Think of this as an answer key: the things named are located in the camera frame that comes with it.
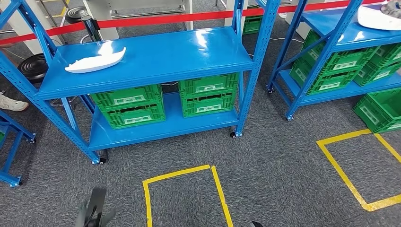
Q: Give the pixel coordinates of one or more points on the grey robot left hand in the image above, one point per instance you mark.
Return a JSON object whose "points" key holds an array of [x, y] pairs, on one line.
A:
{"points": [[94, 219]]}

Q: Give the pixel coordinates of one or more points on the white curved plastic part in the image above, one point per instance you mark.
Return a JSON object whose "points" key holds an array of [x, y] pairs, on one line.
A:
{"points": [[94, 64], [372, 20]]}

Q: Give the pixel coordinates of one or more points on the blue steel shelf rack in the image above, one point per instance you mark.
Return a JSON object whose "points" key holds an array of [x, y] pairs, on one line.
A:
{"points": [[344, 31], [15, 124], [156, 56]]}

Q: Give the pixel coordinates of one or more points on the grey mottled part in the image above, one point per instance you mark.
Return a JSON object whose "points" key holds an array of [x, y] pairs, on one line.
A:
{"points": [[391, 7]]}

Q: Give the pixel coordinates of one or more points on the yellow floor tape square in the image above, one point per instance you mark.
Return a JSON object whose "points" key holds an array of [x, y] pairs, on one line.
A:
{"points": [[147, 203], [382, 203]]}

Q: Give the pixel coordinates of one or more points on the person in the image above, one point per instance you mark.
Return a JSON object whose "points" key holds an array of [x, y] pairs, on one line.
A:
{"points": [[12, 103]]}

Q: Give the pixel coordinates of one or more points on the black round stool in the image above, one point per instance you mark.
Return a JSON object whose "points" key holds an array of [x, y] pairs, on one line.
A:
{"points": [[76, 14], [33, 67]]}

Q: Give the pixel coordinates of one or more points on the red barrier belt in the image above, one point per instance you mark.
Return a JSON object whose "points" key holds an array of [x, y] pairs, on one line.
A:
{"points": [[188, 18], [40, 33]]}

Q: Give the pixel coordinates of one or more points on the pale grey cabinet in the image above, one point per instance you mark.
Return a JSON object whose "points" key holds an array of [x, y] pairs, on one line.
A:
{"points": [[7, 26]]}

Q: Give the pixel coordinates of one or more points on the black barrier post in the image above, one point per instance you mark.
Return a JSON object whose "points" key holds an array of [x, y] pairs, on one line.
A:
{"points": [[91, 28]]}

